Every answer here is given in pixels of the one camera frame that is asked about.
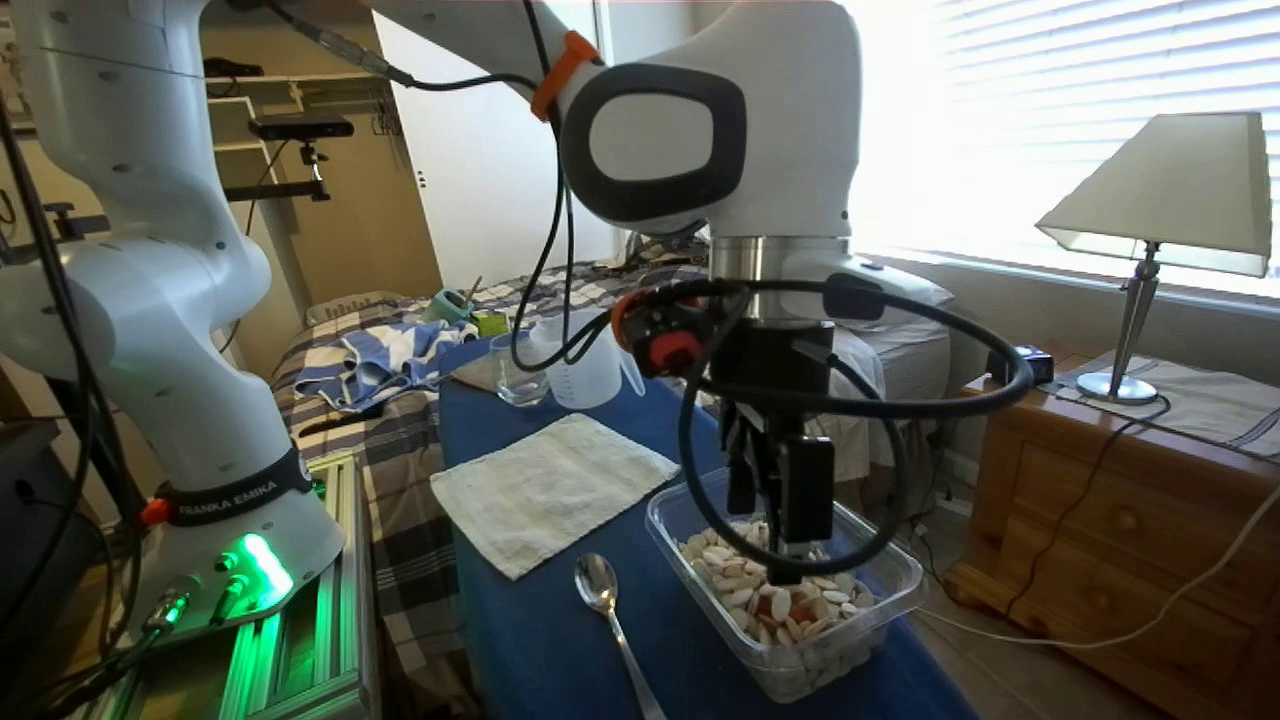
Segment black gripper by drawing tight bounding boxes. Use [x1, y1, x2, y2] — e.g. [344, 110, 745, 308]
[719, 315, 838, 549]

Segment pale pumpkin seeds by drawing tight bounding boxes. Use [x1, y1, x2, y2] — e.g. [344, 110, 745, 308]
[674, 514, 887, 657]

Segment aluminium robot base stand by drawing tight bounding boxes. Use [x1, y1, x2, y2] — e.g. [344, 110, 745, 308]
[75, 443, 385, 720]

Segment clear plastic lunchbox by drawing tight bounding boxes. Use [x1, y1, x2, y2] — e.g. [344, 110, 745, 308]
[645, 455, 931, 706]

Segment silver metal spoon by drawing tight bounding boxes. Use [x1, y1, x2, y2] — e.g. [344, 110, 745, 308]
[572, 549, 670, 720]

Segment white bed sheet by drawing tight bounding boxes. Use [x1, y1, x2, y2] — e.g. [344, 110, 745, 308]
[830, 325, 916, 488]

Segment white folded towel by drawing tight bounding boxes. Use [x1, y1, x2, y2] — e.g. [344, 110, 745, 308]
[429, 406, 682, 582]

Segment clear drinking glass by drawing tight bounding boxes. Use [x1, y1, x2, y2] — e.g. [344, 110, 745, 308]
[493, 332, 554, 411]

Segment small black alarm clock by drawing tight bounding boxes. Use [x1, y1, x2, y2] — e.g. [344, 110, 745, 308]
[1010, 343, 1055, 391]

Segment blue ironing board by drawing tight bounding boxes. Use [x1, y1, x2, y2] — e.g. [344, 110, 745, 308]
[435, 332, 975, 720]

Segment grey quilted pot holder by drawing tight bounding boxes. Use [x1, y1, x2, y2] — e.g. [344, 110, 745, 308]
[445, 336, 505, 396]

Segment small green object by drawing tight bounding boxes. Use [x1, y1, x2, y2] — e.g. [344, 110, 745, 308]
[431, 283, 511, 341]

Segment wooden nightstand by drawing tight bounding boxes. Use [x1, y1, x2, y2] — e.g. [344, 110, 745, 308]
[948, 351, 1280, 720]

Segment bed with plaid blanket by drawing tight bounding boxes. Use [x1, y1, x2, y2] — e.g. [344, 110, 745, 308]
[273, 251, 954, 684]

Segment blue white crumpled cloth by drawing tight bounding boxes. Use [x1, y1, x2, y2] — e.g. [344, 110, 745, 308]
[292, 315, 472, 416]

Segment grey cloth on nightstand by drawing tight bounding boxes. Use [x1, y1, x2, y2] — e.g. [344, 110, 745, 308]
[1050, 351, 1280, 462]

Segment white window blinds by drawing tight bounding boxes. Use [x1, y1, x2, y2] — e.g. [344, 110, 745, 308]
[834, 0, 1280, 302]

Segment table lamp beige shade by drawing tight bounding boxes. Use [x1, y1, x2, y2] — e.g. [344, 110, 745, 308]
[1032, 106, 1277, 406]

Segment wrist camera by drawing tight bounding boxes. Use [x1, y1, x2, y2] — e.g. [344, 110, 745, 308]
[820, 267, 897, 325]

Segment black lamp cord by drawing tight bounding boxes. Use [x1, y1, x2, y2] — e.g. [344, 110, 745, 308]
[996, 396, 1174, 633]

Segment white power cable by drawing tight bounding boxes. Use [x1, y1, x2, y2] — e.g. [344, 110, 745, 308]
[916, 485, 1280, 657]

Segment black stereo camera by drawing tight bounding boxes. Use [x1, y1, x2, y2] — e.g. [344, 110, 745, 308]
[200, 50, 267, 80]

